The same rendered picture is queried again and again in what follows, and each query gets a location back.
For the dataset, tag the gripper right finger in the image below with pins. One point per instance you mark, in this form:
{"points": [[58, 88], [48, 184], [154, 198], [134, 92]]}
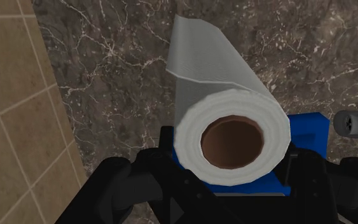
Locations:
{"points": [[321, 192]]}

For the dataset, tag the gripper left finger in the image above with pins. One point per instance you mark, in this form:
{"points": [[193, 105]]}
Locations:
{"points": [[126, 192]]}

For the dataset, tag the grey cylindrical object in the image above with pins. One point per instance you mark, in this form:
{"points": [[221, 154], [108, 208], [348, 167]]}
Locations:
{"points": [[353, 124]]}

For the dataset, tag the white paper towel roll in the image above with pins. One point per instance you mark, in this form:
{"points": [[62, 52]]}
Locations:
{"points": [[216, 102]]}

